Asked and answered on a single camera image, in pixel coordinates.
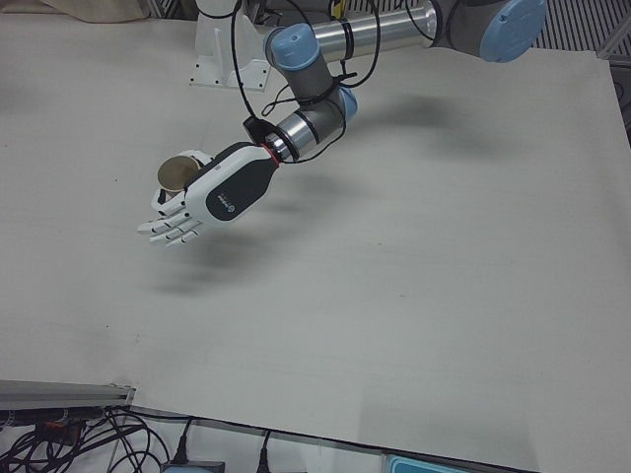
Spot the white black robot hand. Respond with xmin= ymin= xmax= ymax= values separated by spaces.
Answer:
xmin=136 ymin=141 xmax=283 ymax=248

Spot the beige paper cup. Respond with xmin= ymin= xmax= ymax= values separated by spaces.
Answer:
xmin=156 ymin=155 xmax=201 ymax=196

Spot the beige cloth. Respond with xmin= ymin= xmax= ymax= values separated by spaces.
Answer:
xmin=38 ymin=0 xmax=154 ymax=24

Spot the black red connector block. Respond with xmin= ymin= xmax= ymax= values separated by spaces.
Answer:
xmin=34 ymin=416 xmax=83 ymax=442

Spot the blue plastic box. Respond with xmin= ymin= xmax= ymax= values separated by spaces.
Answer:
xmin=386 ymin=455 xmax=480 ymax=473

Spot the aluminium corner profile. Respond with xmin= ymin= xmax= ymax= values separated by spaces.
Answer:
xmin=597 ymin=28 xmax=631 ymax=64

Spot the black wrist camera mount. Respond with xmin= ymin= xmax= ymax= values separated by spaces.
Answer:
xmin=242 ymin=116 xmax=277 ymax=147

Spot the white robot arm base mount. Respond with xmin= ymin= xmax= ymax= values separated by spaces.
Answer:
xmin=188 ymin=0 xmax=272 ymax=95

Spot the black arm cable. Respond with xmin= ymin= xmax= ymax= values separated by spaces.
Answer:
xmin=229 ymin=0 xmax=384 ymax=167

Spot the black power plug cable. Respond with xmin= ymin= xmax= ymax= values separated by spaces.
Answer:
xmin=256 ymin=430 xmax=273 ymax=473
xmin=175 ymin=417 xmax=194 ymax=465

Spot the aluminium profile rail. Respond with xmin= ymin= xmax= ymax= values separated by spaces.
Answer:
xmin=0 ymin=378 xmax=137 ymax=410

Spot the black cable tangle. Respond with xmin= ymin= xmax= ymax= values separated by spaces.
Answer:
xmin=0 ymin=406 xmax=172 ymax=473

